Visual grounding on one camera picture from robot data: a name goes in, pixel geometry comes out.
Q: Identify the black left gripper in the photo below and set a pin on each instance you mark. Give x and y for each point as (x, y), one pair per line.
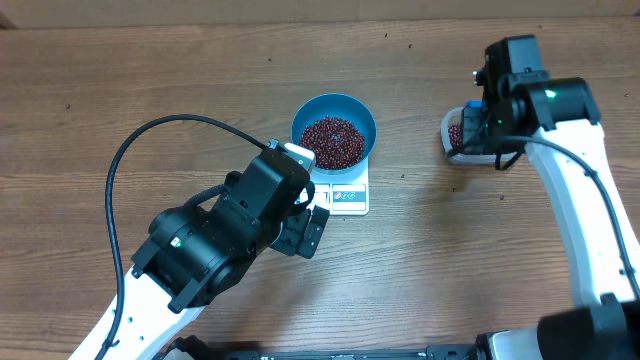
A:
(291, 242)

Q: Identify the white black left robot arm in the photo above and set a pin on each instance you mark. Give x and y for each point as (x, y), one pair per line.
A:
(197, 251)

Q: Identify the blue plastic measuring scoop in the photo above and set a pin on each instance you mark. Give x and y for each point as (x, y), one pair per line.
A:
(474, 104)

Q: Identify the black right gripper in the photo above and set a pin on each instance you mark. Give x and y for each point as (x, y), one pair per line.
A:
(475, 144)

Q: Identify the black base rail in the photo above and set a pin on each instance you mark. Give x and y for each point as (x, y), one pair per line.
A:
(192, 347)

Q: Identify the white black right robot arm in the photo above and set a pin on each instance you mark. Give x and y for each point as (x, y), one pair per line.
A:
(555, 124)

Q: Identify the white digital kitchen scale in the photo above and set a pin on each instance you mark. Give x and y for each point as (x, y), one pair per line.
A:
(342, 192)

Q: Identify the red adzuki beans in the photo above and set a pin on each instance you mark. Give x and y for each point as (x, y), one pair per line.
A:
(336, 142)

